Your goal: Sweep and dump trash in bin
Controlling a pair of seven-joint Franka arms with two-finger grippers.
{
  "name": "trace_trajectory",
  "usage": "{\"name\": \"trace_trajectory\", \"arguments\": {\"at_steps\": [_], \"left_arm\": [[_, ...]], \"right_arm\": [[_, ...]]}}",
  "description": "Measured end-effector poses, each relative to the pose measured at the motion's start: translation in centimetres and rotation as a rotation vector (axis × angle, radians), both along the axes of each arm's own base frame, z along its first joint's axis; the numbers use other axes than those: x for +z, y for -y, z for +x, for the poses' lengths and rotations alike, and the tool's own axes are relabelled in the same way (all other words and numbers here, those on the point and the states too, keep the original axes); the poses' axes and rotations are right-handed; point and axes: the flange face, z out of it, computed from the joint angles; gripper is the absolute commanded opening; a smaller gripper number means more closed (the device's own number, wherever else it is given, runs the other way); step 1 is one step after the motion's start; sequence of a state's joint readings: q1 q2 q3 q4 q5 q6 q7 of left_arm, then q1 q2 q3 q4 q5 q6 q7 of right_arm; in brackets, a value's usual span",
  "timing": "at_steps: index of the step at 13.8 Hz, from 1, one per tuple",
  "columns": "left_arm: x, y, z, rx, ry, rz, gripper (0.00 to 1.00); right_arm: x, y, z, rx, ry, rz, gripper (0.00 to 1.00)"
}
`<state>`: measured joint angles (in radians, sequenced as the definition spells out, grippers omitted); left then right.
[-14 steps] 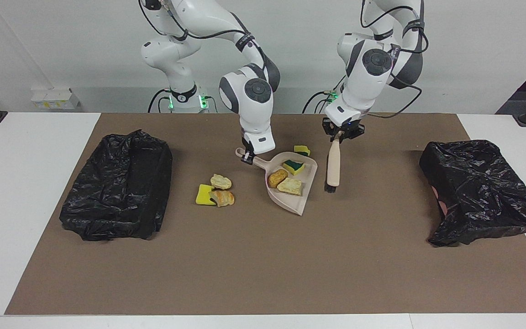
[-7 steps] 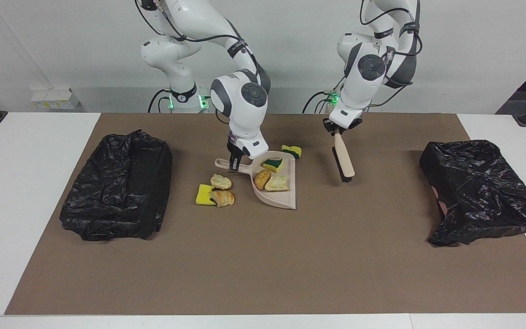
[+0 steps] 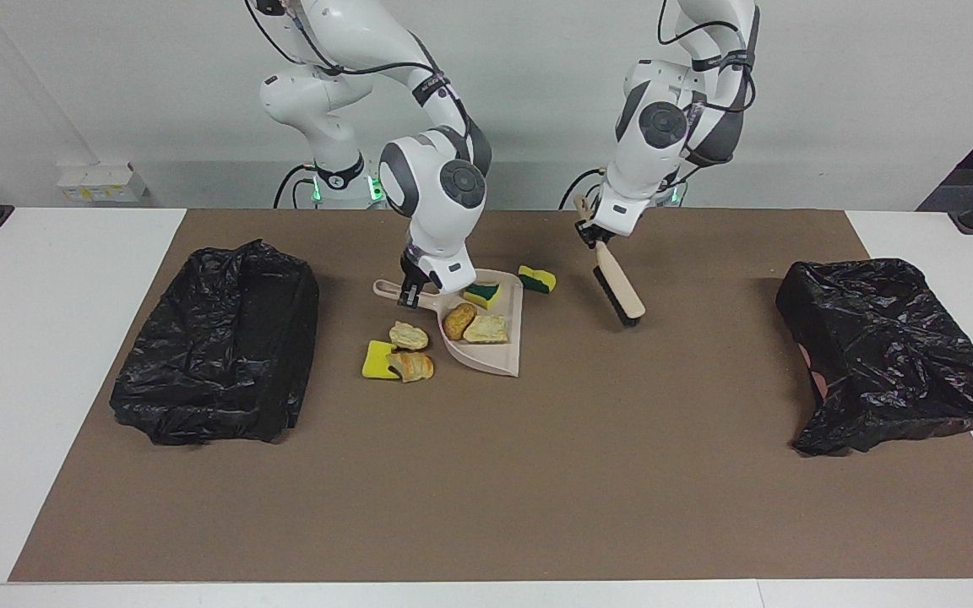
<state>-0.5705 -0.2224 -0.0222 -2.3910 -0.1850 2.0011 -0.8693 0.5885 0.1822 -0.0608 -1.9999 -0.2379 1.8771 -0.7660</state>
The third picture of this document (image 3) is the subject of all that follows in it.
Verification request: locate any brown table mat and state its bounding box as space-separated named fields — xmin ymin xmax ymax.
xmin=9 ymin=209 xmax=973 ymax=584

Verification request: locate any brown bread roll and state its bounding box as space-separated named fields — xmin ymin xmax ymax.
xmin=443 ymin=302 xmax=478 ymax=341

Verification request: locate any pale bread slice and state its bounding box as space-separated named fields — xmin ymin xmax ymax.
xmin=463 ymin=314 xmax=510 ymax=345

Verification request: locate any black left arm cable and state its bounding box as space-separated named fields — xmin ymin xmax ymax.
xmin=657 ymin=0 xmax=759 ymax=116

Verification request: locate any pale bread chunk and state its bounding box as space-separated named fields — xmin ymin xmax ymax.
xmin=389 ymin=321 xmax=430 ymax=351

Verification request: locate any black base cable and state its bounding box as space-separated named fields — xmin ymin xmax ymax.
xmin=274 ymin=163 xmax=318 ymax=209
xmin=558 ymin=167 xmax=607 ymax=210

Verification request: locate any beige plastic dustpan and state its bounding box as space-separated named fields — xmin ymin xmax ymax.
xmin=372 ymin=269 xmax=525 ymax=378

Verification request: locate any bin with black bag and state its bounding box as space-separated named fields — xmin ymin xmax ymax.
xmin=109 ymin=239 xmax=321 ymax=447
xmin=775 ymin=258 xmax=973 ymax=457

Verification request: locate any beige hand brush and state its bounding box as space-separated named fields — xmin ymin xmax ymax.
xmin=575 ymin=196 xmax=647 ymax=328

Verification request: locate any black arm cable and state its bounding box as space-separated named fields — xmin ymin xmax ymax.
xmin=657 ymin=0 xmax=759 ymax=116
xmin=243 ymin=0 xmax=475 ymax=157

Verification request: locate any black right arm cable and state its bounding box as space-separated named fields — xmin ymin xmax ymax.
xmin=243 ymin=0 xmax=475 ymax=157

